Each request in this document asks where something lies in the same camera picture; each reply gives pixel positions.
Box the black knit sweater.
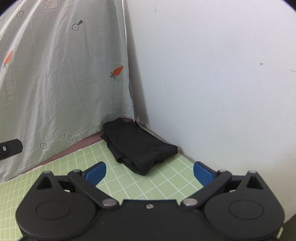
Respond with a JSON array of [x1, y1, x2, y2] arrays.
[[101, 118, 178, 176]]

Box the green grid bed sheet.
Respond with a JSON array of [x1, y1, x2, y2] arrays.
[[0, 141, 202, 240]]

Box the white carrot print cloth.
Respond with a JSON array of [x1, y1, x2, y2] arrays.
[[1, 1, 134, 182]]

